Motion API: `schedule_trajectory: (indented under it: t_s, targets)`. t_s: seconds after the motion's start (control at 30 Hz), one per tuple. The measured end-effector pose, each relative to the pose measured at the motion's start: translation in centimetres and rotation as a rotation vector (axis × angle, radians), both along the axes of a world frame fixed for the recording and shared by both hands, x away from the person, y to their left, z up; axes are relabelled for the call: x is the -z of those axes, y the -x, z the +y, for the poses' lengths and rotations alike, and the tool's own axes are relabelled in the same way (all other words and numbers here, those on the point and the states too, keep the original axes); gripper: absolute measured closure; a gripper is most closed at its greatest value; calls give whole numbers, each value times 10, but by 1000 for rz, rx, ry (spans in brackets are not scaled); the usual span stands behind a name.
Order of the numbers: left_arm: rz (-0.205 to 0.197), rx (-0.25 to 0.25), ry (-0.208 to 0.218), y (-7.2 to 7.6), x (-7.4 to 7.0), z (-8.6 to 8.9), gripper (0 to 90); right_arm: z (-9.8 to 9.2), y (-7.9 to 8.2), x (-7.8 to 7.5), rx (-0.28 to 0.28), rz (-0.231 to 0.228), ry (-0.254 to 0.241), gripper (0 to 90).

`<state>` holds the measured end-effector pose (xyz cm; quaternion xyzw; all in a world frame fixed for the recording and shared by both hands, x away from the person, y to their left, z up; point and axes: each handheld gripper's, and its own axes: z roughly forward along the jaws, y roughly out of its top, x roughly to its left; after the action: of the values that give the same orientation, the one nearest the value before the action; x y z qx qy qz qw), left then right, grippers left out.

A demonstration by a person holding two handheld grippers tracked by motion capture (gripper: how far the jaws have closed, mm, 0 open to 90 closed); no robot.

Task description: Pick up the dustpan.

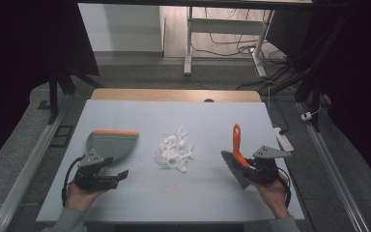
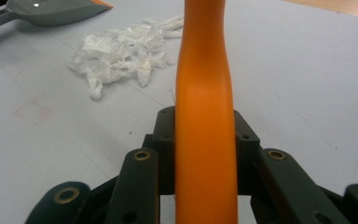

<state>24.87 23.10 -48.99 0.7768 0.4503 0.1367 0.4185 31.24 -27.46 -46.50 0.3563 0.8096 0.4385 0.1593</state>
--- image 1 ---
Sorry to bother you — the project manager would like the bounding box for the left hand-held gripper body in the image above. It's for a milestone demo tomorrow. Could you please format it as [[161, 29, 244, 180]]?
[[73, 149, 121, 191]]

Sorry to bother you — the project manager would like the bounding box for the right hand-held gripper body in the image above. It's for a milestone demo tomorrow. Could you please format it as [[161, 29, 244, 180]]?
[[246, 145, 293, 186]]

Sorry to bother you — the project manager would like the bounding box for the grey brush with orange handle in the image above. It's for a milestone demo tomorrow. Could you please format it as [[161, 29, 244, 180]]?
[[220, 123, 253, 190]]

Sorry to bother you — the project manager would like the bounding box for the grey dustpan with orange edge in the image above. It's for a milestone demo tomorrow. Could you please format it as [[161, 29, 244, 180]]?
[[85, 129, 140, 162]]

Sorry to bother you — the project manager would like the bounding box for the pile of white paper scraps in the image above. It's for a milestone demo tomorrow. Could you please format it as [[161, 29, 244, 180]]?
[[154, 125, 196, 174]]

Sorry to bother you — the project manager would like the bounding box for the person's left hand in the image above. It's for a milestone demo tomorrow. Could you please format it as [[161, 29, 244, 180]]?
[[65, 182, 107, 214]]

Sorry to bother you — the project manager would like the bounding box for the person's right hand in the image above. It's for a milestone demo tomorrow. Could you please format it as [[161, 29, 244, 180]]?
[[250, 172, 292, 220]]

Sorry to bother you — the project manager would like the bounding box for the white power strip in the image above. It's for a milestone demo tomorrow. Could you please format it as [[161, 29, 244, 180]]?
[[272, 127, 295, 153]]

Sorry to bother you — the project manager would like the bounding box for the white board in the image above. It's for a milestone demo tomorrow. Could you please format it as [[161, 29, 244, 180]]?
[[36, 99, 305, 224]]

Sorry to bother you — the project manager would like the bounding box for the black tripod stand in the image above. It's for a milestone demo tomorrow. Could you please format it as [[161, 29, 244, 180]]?
[[46, 66, 104, 126], [259, 13, 352, 133]]

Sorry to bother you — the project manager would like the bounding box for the wooden table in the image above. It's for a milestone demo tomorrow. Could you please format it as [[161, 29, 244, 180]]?
[[90, 88, 263, 103]]

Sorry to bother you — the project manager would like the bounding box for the black curtain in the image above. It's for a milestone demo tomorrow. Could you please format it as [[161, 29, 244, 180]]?
[[265, 0, 371, 194], [0, 0, 100, 177]]

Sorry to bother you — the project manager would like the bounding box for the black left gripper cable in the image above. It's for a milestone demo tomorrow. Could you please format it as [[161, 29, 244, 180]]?
[[61, 155, 85, 208]]

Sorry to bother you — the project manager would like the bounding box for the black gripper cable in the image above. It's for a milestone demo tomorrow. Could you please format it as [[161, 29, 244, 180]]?
[[61, 155, 85, 208], [275, 167, 293, 208]]

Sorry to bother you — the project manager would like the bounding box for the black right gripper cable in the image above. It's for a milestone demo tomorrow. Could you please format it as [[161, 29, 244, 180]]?
[[275, 167, 293, 208]]

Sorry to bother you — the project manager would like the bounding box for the aluminium rail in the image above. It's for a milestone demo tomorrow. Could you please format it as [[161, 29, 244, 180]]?
[[297, 101, 371, 232], [0, 109, 67, 232]]

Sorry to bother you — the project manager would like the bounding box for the tangle of black floor cables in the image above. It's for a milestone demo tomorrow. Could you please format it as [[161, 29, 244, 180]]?
[[191, 8, 299, 92]]

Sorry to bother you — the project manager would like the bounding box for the white desk frame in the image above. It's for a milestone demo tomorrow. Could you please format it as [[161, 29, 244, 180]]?
[[183, 6, 276, 78]]

